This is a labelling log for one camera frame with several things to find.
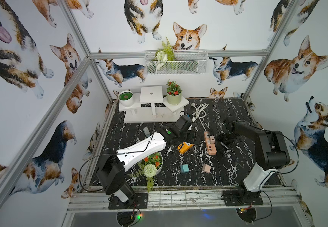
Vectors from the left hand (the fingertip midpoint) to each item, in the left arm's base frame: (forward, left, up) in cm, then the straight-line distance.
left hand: (198, 134), depth 77 cm
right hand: (+3, -14, -17) cm, 22 cm away
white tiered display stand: (+29, +29, -8) cm, 42 cm away
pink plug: (-13, -5, -17) cm, 22 cm away
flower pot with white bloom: (-16, +26, -3) cm, 31 cm away
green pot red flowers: (+28, +13, +6) cm, 31 cm away
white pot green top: (+27, +44, +2) cm, 52 cm away
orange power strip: (+1, +6, -18) cm, 19 cm away
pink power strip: (0, -11, -17) cm, 20 cm away
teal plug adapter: (-12, +7, -18) cm, 23 cm away
